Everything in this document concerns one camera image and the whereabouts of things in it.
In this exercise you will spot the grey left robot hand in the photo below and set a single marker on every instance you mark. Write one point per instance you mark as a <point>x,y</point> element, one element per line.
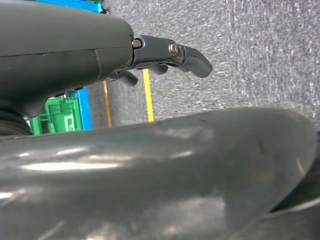
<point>50,49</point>

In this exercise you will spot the green plastic crate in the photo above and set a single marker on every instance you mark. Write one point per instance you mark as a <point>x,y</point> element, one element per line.
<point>57,116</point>

